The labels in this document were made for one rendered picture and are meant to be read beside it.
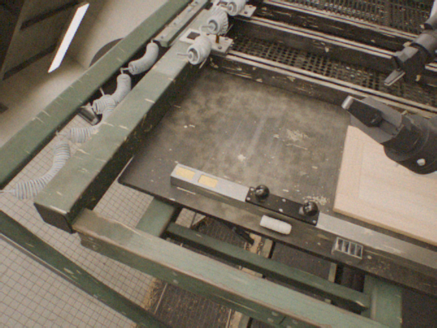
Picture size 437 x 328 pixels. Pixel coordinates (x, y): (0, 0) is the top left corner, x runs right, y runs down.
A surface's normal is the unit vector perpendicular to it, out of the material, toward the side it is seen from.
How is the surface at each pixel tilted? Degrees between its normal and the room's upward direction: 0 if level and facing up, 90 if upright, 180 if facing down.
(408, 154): 16
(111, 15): 90
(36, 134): 90
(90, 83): 90
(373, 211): 58
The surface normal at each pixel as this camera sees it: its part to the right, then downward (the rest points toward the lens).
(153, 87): 0.07, -0.65
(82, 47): -0.24, 0.60
